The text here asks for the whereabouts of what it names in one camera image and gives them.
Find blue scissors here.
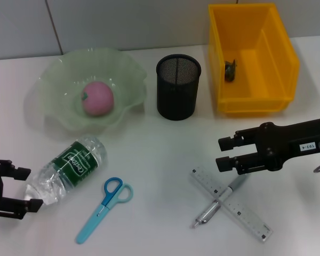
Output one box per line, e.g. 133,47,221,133
75,177,134,245

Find yellow plastic bin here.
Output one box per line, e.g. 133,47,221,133
207,3,301,118

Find green plastic wrapper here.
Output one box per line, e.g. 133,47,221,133
223,59,238,83

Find pink toy peach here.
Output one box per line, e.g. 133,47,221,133
81,81,115,117

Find clear green-label water bottle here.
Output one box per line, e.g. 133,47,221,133
23,135,108,206

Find black mesh pen holder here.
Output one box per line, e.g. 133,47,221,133
156,54,202,121

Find transparent plastic ruler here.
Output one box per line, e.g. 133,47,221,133
189,165,274,243

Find green glass fruit bowl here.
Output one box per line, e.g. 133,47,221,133
37,47,149,133

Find silver grey pen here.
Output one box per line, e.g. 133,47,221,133
190,174,248,229

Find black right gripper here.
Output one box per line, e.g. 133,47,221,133
215,116,320,176

